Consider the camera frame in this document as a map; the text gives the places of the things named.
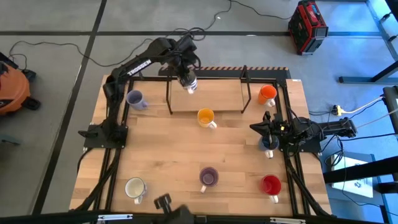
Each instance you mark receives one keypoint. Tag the black aluminium table frame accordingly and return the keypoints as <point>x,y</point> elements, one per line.
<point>107,183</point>

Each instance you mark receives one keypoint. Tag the black desk leg frame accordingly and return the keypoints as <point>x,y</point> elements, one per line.
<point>367,80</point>

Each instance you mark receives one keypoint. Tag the black diagonal beam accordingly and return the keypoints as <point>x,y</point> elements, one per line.
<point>357,172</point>

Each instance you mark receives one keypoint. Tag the white mug with dark interior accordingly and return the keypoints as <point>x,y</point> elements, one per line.
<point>191,87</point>

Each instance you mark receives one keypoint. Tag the orange shop vacuum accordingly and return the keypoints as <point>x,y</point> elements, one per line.
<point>14,90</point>

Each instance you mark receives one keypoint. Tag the cream mug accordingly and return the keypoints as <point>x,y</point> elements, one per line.
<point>134,187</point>

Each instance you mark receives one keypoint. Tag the yellow mug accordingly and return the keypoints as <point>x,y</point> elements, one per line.
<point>205,117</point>

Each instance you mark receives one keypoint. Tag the red mug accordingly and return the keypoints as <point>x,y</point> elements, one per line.
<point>270,184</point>

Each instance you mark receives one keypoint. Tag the black clamp-shaped device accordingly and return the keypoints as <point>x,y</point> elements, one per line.
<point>174,214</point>

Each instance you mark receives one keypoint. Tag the black yellow hazard strip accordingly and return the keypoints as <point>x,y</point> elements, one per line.
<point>264,72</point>

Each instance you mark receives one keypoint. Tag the black metal beam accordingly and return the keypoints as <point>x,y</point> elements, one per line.
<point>46,219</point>

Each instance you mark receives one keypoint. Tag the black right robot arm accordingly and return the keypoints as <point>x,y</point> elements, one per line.
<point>339,127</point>

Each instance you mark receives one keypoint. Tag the purple mug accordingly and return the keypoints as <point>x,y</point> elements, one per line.
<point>209,177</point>

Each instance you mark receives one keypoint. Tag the silver metal bracket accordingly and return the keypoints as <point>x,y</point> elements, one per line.
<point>115,217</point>
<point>287,221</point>

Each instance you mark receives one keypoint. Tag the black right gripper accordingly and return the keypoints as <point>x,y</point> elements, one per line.
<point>273,127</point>

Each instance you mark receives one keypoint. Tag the grey-blue flat object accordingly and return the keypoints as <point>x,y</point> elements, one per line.
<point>9,139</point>

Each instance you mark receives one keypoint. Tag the grey-blue metal frame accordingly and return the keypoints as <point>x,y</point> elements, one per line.
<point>383,31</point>

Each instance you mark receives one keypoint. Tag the red black tool case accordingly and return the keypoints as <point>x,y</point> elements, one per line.
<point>306,28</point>

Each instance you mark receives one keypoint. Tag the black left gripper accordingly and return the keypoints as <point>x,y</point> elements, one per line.
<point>183,67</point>

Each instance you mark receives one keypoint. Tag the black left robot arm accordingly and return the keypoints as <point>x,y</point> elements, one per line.
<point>136,67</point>

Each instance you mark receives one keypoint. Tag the blue mug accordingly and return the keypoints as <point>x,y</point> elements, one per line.
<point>263,145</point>

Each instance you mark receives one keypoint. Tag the orange mug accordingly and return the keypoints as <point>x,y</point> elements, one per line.
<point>267,92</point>

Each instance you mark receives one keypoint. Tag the lavender mug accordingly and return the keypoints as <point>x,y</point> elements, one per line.
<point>134,98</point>

